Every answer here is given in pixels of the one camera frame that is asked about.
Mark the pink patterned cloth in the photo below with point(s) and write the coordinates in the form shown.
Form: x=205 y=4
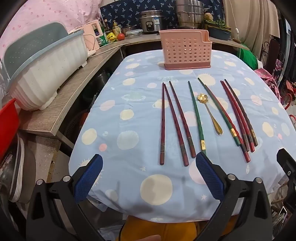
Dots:
x=268 y=81

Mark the silver rice cooker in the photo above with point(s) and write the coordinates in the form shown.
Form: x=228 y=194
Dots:
x=151 y=22

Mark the small lidded steel pot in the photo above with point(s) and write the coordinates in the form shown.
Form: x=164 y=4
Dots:
x=129 y=28

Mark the pink appliance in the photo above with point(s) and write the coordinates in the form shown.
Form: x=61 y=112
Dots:
x=91 y=34

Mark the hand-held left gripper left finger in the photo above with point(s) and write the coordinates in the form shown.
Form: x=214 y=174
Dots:
x=89 y=178

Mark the gold flower spoon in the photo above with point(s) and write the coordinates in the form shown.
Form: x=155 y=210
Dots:
x=211 y=115

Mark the yellow packet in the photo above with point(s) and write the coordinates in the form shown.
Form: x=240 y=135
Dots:
x=111 y=37

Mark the green chopstick with gold band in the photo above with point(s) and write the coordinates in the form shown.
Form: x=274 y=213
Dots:
x=219 y=110
x=197 y=118

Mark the hanging clothes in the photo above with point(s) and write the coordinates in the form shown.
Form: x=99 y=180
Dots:
x=288 y=51

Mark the beige curtain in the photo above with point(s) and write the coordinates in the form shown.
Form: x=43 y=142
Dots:
x=252 y=20

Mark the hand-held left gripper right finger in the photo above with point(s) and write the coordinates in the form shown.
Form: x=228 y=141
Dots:
x=209 y=176

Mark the red plastic bin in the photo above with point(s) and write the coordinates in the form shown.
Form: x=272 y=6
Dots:
x=7 y=129

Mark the red tomato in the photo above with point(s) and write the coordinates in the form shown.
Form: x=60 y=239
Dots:
x=120 y=36

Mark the round green-brown vegetable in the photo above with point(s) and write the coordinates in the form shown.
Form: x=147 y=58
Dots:
x=208 y=17

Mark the black chopstick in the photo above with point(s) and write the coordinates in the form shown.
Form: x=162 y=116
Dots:
x=242 y=111

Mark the steel steamer pot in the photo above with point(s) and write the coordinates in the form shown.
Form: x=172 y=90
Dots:
x=188 y=14

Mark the red chopstick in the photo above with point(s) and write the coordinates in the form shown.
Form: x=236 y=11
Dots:
x=235 y=120
x=240 y=118

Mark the pink floral cloth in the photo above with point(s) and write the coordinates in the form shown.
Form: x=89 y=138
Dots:
x=39 y=14

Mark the blue planet print tablecloth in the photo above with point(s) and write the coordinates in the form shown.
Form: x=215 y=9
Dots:
x=129 y=115

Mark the dark blue patterned cloth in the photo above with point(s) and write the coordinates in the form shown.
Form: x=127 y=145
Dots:
x=129 y=9

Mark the grey and white shoe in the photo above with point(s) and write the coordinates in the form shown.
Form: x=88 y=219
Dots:
x=18 y=171

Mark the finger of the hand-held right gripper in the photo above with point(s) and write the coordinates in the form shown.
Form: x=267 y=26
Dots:
x=288 y=164

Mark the pink perforated utensil holder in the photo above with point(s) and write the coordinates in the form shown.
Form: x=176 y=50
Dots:
x=185 y=49

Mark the white tub with blue rim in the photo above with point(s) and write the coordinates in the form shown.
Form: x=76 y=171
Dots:
x=46 y=74

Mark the dark wooden chair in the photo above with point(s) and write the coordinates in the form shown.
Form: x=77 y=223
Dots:
x=272 y=53

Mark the green cloth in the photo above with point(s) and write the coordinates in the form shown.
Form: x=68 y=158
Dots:
x=248 y=56

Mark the yellow-capped bottle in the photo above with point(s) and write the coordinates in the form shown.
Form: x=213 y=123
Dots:
x=116 y=28

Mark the grey-blue perforated lid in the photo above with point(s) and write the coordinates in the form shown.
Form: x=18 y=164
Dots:
x=27 y=46

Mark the blue planter with plants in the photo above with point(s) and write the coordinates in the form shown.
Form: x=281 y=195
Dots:
x=218 y=32

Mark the dark brown chopstick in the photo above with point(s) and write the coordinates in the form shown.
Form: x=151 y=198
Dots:
x=162 y=125
x=174 y=125
x=181 y=118

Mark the glass food container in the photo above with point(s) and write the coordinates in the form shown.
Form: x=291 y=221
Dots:
x=134 y=33

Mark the dark glass bottle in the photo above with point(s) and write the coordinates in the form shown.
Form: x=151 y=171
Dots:
x=107 y=25

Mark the wooden counter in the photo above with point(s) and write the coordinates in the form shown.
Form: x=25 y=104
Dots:
x=69 y=97

